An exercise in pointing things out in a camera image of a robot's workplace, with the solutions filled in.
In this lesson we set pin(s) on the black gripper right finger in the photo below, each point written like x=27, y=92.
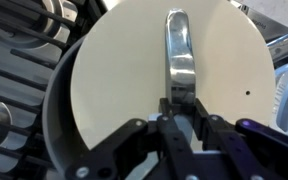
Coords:
x=267, y=143

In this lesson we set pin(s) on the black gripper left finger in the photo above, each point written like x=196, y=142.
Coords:
x=117, y=146

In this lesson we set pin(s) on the white saucepan without lid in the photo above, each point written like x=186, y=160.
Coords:
x=59, y=110

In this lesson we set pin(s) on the black gas stovetop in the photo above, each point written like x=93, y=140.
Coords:
x=4, y=56

